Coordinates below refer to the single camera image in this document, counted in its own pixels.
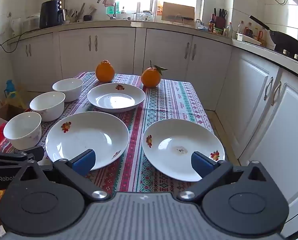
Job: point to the black air fryer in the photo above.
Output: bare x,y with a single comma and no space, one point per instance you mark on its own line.
50,13

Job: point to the beige kitchen countertop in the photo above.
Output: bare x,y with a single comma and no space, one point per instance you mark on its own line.
164,25

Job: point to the blue plastic bag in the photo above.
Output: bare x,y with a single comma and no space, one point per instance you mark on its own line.
200,25

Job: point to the wooden cutting board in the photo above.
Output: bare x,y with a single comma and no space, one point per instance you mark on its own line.
177,10

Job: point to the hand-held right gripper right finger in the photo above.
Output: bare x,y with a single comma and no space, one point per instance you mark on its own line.
201,165

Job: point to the clear bottle with cap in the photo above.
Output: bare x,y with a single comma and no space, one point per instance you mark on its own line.
229,31

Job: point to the dark condiment bottle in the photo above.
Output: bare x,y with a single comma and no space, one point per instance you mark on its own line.
248,31

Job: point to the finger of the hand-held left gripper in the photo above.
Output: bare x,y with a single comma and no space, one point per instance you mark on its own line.
19,153

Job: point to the striped patterned tablecloth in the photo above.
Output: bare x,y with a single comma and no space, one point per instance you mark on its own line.
139,130

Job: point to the orange with leafy stem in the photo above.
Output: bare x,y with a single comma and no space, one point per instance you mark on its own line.
151,77

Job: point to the dark red knife block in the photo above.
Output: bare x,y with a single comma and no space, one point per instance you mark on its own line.
220,21

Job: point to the cardboard box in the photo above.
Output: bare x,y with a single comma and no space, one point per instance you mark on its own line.
5,112

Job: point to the black wok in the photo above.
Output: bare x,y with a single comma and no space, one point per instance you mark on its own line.
286,41

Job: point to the utensil holder with chopsticks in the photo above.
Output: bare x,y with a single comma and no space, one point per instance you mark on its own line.
72,15

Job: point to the large white floral plate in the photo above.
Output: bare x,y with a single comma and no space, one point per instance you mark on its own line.
89,135
169,135

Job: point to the orange with bumpy top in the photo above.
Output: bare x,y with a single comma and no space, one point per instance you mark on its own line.
105,72

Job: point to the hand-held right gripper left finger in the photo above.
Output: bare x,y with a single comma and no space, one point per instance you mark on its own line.
85,161

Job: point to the pink cloth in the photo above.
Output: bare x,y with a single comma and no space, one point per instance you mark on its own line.
109,1

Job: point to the small white floral plate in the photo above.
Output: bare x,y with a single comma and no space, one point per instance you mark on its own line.
116,100

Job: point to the black cup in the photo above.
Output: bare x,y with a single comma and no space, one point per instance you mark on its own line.
87,17

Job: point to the white rectangular tray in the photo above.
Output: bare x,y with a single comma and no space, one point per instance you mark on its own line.
247,39

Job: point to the white floral bowl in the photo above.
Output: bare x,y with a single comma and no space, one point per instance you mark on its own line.
67,92
49,110
24,137

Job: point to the dark soy sauce bottle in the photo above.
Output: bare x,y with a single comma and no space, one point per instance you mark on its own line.
211,25

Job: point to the cooking oil bottle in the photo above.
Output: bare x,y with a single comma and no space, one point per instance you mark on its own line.
263,36

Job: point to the clear condiment bottle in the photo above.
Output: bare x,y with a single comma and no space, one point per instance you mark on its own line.
240,28

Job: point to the green dish soap bottle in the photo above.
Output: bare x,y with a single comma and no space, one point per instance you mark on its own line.
113,9

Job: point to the blue and yellow toy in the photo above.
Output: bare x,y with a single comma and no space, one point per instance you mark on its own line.
11,87

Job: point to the gas stove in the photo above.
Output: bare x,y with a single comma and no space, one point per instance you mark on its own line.
297,56

